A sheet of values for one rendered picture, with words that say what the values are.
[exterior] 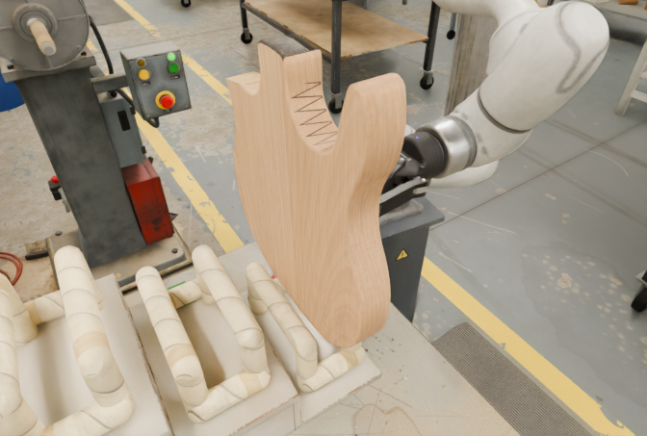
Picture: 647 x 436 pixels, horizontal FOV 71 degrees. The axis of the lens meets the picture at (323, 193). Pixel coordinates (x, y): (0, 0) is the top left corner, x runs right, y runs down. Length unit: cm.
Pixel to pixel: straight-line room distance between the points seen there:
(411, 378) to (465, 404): 9
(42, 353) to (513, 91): 69
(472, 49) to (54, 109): 125
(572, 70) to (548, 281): 181
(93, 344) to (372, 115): 35
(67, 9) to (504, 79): 112
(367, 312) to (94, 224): 149
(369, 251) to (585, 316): 188
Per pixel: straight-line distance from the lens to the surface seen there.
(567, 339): 220
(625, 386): 216
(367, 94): 37
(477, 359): 199
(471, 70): 126
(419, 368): 80
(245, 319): 60
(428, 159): 68
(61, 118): 168
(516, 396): 195
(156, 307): 64
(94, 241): 195
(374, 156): 39
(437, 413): 77
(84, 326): 54
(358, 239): 48
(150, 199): 187
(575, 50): 64
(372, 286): 51
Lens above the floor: 160
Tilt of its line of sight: 37 degrees down
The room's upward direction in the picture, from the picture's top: straight up
